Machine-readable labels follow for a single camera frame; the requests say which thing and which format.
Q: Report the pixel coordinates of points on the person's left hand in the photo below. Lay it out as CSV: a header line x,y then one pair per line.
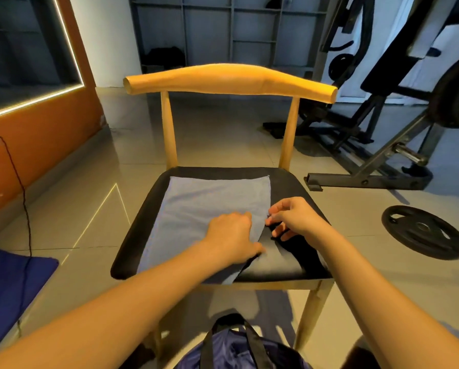
x,y
231,238

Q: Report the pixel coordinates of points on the person's right hand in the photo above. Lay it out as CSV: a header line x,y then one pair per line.
x,y
300,220

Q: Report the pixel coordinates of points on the single blue-grey towel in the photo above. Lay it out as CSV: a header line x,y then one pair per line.
x,y
191,219

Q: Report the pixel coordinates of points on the navy blue bag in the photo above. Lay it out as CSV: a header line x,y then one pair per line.
x,y
245,349

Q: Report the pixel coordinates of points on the person's right forearm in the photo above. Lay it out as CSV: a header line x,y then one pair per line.
x,y
398,303

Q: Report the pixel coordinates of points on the person's left forearm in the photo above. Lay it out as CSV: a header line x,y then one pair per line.
x,y
106,319

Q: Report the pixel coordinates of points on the person's left leg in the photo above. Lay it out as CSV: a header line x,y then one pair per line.
x,y
137,357

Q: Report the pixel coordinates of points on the black and grey gym machine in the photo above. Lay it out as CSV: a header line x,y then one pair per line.
x,y
360,157

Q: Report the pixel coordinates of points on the loose black weight plate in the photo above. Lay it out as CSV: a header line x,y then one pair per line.
x,y
424,232

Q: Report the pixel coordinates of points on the wooden chair with black seat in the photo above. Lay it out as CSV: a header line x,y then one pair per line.
x,y
229,79

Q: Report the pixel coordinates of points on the mounted black weight plate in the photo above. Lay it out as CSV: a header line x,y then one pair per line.
x,y
456,92

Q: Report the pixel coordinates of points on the grey shelf unit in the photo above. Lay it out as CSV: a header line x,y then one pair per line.
x,y
222,19

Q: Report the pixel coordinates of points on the dark blue mat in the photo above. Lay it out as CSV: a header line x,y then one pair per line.
x,y
14,292

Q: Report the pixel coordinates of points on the wall mirror with light strip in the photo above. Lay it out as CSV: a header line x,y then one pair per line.
x,y
26,46

